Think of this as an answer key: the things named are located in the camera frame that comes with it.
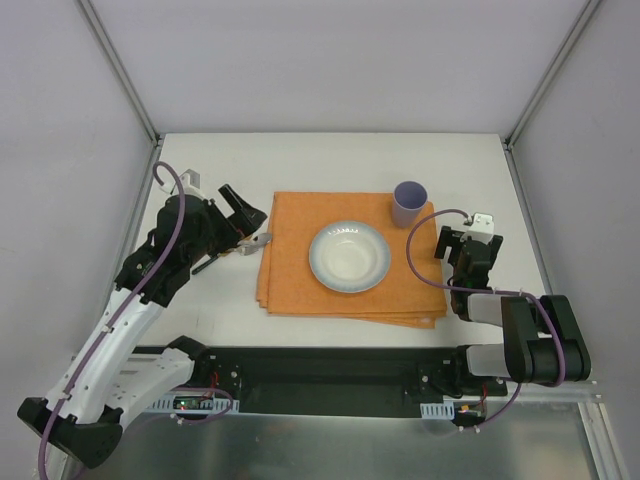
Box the gold-tipped knife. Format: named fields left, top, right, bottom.
left=191, top=251, right=231, bottom=276

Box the silver spoon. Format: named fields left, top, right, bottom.
left=239, top=232, right=272, bottom=249

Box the silver fork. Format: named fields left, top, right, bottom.
left=235, top=242, right=262, bottom=256

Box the lilac plastic cup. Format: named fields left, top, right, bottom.
left=392, top=181, right=428, bottom=228

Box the orange cloth napkin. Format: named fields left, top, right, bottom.
left=256, top=191, right=448, bottom=328

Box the white blue-rimmed plate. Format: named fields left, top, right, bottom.
left=308, top=221, right=392, bottom=294

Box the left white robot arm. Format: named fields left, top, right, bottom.
left=18, top=185, right=267, bottom=469

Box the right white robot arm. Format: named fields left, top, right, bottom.
left=434, top=226, right=591, bottom=395

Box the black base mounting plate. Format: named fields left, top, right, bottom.
left=177, top=338, right=507, bottom=418

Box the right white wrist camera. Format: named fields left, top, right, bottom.
left=463, top=212, right=495, bottom=237

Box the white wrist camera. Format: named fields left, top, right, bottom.
left=463, top=212, right=495, bottom=237
left=160, top=169, right=205, bottom=199

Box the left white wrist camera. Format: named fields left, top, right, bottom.
left=160, top=169, right=205, bottom=199

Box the left aluminium frame post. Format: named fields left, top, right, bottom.
left=75, top=0, right=161, bottom=146

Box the aluminium frame post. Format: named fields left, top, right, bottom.
left=75, top=0, right=161, bottom=146
left=503, top=0, right=604, bottom=151

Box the right aluminium frame post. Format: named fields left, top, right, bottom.
left=503, top=0, right=604, bottom=151

